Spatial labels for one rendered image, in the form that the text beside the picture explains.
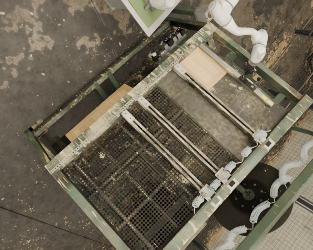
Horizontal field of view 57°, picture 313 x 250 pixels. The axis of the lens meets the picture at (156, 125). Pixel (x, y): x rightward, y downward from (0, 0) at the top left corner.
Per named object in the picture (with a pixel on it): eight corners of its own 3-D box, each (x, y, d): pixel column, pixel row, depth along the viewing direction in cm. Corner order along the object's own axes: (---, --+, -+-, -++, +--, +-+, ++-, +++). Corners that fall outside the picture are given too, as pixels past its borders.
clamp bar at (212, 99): (178, 65, 291) (180, 52, 268) (271, 145, 265) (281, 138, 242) (171, 71, 289) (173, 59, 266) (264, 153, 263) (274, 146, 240)
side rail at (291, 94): (215, 33, 310) (217, 28, 300) (298, 100, 286) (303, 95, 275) (211, 37, 309) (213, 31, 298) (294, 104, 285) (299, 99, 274)
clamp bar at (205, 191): (128, 110, 276) (125, 100, 253) (220, 200, 249) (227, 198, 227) (120, 117, 273) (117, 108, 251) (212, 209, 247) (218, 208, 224)
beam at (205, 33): (207, 27, 313) (209, 20, 302) (215, 33, 310) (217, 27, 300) (47, 168, 264) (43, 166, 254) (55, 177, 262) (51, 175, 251)
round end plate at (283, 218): (242, 147, 316) (312, 186, 259) (243, 150, 320) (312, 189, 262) (193, 199, 298) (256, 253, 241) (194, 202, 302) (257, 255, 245)
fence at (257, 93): (200, 44, 299) (201, 42, 295) (273, 104, 278) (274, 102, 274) (197, 47, 298) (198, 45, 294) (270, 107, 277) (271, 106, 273)
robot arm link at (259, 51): (260, 65, 243) (263, 52, 247) (267, 55, 229) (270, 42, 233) (248, 62, 244) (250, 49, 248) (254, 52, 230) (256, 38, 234)
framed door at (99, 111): (125, 85, 338) (124, 83, 337) (151, 99, 299) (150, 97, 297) (66, 136, 318) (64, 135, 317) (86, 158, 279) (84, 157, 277)
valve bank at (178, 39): (174, 21, 305) (189, 24, 288) (179, 32, 315) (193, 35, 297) (140, 49, 294) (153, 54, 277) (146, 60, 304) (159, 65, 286)
